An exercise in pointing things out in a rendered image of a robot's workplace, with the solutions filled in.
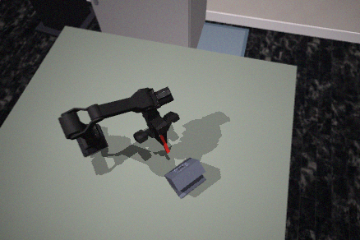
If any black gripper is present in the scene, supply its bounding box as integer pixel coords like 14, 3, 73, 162
133, 109, 180, 145

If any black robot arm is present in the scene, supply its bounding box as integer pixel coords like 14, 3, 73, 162
58, 87, 174, 150

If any grey sloped panel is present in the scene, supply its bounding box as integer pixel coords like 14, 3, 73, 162
165, 158, 206, 199

